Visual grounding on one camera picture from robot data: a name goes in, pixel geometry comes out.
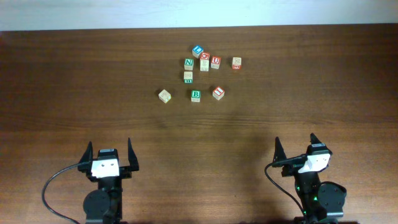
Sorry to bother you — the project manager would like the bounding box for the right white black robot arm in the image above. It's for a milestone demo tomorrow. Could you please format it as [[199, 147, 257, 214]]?
[[269, 133, 347, 224]]

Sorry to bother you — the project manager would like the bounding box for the yellow-sided plain wooden block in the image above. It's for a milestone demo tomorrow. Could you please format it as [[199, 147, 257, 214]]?
[[158, 90, 172, 103]]

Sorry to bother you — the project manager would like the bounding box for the blue L wooden block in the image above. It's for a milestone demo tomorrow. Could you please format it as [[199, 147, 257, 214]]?
[[192, 45, 203, 58]]

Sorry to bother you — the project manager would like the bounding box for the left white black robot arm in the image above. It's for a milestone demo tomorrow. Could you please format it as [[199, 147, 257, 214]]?
[[78, 139, 139, 224]]

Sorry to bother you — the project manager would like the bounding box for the red U wooden block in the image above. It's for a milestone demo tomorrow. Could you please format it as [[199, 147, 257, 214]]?
[[210, 56, 221, 69]]

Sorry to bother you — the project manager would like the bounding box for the green N wooden block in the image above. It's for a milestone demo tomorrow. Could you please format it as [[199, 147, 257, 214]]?
[[184, 58, 194, 70]]

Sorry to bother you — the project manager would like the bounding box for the green B wooden block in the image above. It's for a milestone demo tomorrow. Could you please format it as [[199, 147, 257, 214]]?
[[191, 90, 201, 103]]

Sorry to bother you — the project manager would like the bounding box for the green-sided plain wooden block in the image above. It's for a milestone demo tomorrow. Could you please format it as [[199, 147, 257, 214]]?
[[183, 71, 193, 84]]

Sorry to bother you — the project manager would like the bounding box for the red-sided plain wooden block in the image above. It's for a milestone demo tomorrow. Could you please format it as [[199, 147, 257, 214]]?
[[231, 57, 242, 70]]

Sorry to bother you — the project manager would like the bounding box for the red C wooden block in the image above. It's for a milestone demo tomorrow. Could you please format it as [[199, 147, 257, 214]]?
[[200, 52, 210, 72]]

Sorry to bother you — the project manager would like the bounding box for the red I wooden block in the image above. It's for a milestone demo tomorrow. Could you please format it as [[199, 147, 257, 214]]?
[[212, 86, 225, 100]]

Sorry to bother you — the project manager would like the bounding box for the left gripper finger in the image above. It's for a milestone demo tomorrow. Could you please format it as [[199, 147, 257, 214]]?
[[127, 138, 139, 167], [79, 141, 93, 164]]

